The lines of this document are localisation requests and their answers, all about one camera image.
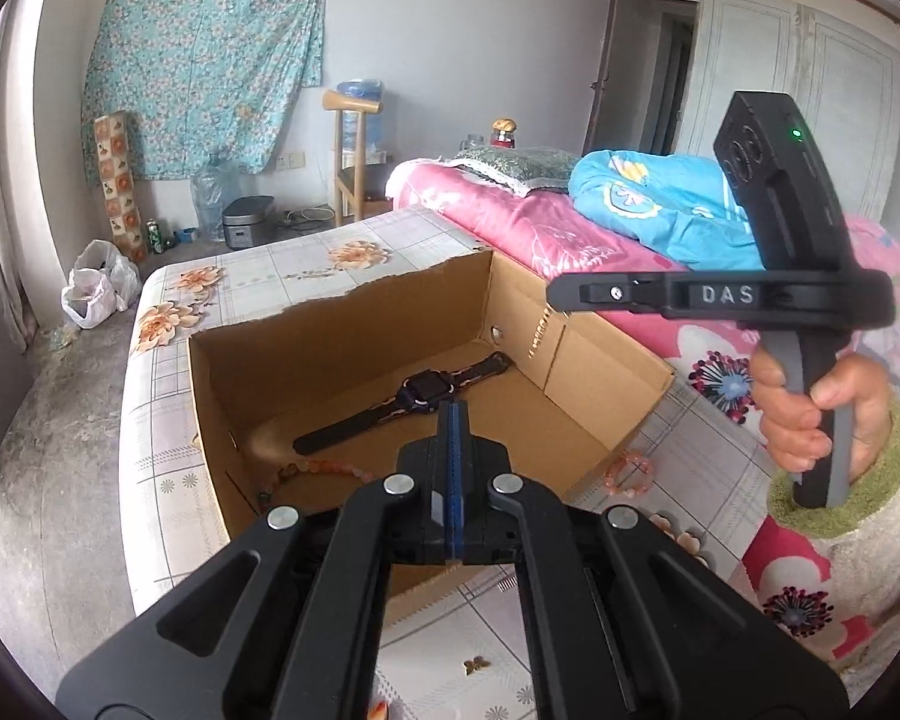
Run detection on patterned paper roll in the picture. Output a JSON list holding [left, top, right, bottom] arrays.
[[92, 111, 142, 267]]

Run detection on blue water dispenser bottle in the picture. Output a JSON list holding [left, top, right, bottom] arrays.
[[337, 79, 385, 155]]

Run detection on pink floral bed sheet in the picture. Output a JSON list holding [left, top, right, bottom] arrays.
[[386, 156, 900, 661]]

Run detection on grey green pillow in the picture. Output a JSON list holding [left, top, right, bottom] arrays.
[[442, 144, 582, 200]]

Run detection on floral checked tablecloth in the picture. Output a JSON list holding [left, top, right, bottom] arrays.
[[118, 204, 781, 720]]

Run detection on purple smartwatch with black strap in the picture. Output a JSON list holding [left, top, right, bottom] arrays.
[[292, 351, 512, 457]]

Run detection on blue quilt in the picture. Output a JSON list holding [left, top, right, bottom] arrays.
[[568, 148, 766, 272]]

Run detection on brown cardboard box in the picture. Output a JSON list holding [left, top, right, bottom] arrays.
[[187, 249, 676, 627]]

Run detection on brown wooden door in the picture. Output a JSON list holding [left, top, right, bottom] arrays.
[[581, 0, 622, 155]]

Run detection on silver rice cooker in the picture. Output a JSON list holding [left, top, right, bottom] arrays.
[[221, 195, 277, 250]]

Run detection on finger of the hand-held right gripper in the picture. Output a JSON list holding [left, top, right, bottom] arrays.
[[546, 272, 672, 317]]

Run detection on white wardrobe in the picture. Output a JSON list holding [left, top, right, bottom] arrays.
[[675, 0, 900, 218]]

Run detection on clear blue water jug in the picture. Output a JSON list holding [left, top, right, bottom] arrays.
[[191, 152, 245, 243]]

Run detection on wooden chair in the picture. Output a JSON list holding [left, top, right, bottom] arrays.
[[322, 88, 395, 227]]

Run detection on teal floral wall cloth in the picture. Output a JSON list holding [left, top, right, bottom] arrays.
[[81, 0, 325, 182]]

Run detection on person's right forearm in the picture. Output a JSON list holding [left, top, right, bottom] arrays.
[[766, 397, 900, 691]]

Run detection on white plastic bag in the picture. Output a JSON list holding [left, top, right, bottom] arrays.
[[61, 240, 142, 329]]

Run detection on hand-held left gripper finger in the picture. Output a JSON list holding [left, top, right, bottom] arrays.
[[56, 401, 452, 720], [451, 403, 848, 720]]

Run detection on grey curtain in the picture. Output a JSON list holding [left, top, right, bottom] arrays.
[[0, 37, 42, 350]]

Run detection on colourful glass bead necklace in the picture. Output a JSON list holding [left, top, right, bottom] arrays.
[[257, 457, 376, 507]]

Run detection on person's right hand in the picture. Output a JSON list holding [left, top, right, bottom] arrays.
[[750, 347, 893, 479]]

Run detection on orange bead bracelet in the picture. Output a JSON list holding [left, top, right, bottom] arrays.
[[600, 452, 657, 497]]

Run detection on grey cabinet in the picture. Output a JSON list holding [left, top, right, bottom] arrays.
[[0, 292, 40, 492]]

